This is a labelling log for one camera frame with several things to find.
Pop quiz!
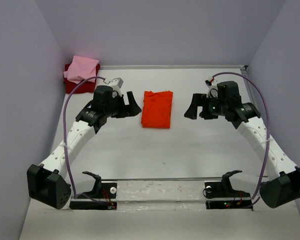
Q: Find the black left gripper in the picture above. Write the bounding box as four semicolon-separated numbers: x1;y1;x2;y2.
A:
104;92;142;119

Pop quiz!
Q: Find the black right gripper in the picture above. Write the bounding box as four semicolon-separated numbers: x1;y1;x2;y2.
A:
183;93;228;120

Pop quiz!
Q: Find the orange t shirt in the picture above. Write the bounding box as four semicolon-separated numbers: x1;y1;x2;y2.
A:
141;91;173;129

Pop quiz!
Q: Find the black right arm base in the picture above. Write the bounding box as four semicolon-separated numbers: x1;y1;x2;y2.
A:
202;181;253;210

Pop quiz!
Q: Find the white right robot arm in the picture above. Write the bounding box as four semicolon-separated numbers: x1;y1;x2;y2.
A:
184;81;300;209

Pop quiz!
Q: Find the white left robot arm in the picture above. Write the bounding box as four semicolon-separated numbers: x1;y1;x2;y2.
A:
26;85;142;210

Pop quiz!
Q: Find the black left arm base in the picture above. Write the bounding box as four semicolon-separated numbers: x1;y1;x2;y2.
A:
69;181;118;211

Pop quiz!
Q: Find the pink folded t shirt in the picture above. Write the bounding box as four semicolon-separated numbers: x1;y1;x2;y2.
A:
63;55;100;84

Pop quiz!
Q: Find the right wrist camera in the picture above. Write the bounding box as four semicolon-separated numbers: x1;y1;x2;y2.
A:
204;77;218;98

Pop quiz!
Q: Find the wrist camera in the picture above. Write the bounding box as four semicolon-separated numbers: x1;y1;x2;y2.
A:
204;77;218;98
104;77;124;92

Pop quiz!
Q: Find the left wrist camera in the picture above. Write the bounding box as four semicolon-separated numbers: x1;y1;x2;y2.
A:
104;77;124;92

